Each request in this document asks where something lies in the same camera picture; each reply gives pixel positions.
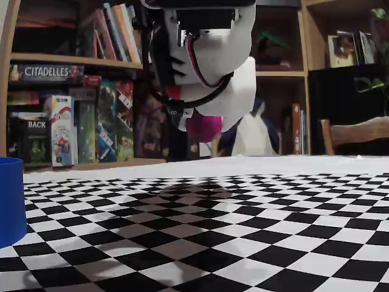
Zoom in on light blue leaning book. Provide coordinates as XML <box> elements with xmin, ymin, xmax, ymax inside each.
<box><xmin>103</xmin><ymin>2</ymin><xmax>128</xmax><ymax>61</ymax></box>

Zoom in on dark photo frame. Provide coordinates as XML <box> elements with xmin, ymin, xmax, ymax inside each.
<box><xmin>358</xmin><ymin>30</ymin><xmax>377</xmax><ymax>64</ymax></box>

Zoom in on brown wooden chair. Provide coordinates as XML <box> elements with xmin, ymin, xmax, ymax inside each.
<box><xmin>320</xmin><ymin>116</ymin><xmax>389</xmax><ymax>156</ymax></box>

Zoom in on black white checkered mat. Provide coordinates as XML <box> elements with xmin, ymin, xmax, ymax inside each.
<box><xmin>0</xmin><ymin>155</ymin><xmax>389</xmax><ymax>292</ymax></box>

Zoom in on orange spined book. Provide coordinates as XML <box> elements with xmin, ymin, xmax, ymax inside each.
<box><xmin>292</xmin><ymin>103</ymin><xmax>302</xmax><ymax>155</ymax></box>

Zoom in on Citadelles game box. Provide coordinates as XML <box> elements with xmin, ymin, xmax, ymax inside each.
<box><xmin>8</xmin><ymin>64</ymin><xmax>85</xmax><ymax>83</ymax></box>

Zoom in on red white black servo wire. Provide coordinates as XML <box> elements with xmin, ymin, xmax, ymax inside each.
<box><xmin>185</xmin><ymin>36</ymin><xmax>235</xmax><ymax>89</ymax></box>

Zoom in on white Mario box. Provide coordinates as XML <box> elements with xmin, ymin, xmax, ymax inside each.
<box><xmin>50</xmin><ymin>94</ymin><xmax>78</xmax><ymax>168</ymax></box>

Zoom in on green blue jungle game box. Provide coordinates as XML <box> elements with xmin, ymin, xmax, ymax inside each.
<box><xmin>96</xmin><ymin>80</ymin><xmax>119</xmax><ymax>164</ymax></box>

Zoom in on blue round box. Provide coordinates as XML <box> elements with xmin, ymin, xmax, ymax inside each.
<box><xmin>0</xmin><ymin>157</ymin><xmax>28</xmax><ymax>249</ymax></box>

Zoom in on wooden photo frame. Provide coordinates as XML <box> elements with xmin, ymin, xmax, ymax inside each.
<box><xmin>327</xmin><ymin>32</ymin><xmax>359</xmax><ymax>68</ymax></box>

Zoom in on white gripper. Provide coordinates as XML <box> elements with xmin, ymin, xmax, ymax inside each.
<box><xmin>150</xmin><ymin>6</ymin><xmax>258</xmax><ymax>133</ymax></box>

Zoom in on green bonsai model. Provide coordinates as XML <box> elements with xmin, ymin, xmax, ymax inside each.
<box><xmin>257</xmin><ymin>30</ymin><xmax>291</xmax><ymax>65</ymax></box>

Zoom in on wide light wooden shelf unit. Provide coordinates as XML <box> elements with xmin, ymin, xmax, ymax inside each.
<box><xmin>302</xmin><ymin>0</ymin><xmax>389</xmax><ymax>72</ymax></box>

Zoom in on dark brown game box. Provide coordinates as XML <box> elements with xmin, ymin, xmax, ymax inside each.
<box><xmin>135</xmin><ymin>80</ymin><xmax>168</xmax><ymax>159</ymax></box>

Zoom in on small red box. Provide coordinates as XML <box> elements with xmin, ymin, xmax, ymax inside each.
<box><xmin>83</xmin><ymin>75</ymin><xmax>103</xmax><ymax>89</ymax></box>

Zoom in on black cabinet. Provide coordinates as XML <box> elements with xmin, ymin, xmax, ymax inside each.
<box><xmin>308</xmin><ymin>65</ymin><xmax>389</xmax><ymax>156</ymax></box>

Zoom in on tall light wooden bookshelf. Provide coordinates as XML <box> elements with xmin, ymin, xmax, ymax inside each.
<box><xmin>0</xmin><ymin>0</ymin><xmax>308</xmax><ymax>171</ymax></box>

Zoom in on blue white penguin plush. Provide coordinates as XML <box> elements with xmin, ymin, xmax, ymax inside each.
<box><xmin>218</xmin><ymin>97</ymin><xmax>281</xmax><ymax>156</ymax></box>

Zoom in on red green game box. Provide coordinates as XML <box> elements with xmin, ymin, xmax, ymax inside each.
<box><xmin>115</xmin><ymin>80</ymin><xmax>134</xmax><ymax>162</ymax></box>

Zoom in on yellow pink flat box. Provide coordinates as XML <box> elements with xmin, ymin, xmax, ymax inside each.
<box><xmin>7</xmin><ymin>91</ymin><xmax>40</xmax><ymax>106</ymax></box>

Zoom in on red leaning book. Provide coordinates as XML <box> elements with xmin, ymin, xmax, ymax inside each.
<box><xmin>91</xmin><ymin>8</ymin><xmax>118</xmax><ymax>61</ymax></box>

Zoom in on dark green game box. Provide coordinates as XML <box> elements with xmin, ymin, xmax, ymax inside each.
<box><xmin>77</xmin><ymin>100</ymin><xmax>98</xmax><ymax>164</ymax></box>

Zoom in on orange leaning book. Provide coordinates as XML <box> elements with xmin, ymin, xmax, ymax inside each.
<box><xmin>114</xmin><ymin>3</ymin><xmax>142</xmax><ymax>63</ymax></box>

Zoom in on pink ball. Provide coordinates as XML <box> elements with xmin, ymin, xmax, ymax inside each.
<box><xmin>185</xmin><ymin>108</ymin><xmax>224</xmax><ymax>144</ymax></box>

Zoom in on black BACK game box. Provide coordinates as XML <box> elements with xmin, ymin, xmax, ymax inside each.
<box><xmin>7</xmin><ymin>111</ymin><xmax>52</xmax><ymax>165</ymax></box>

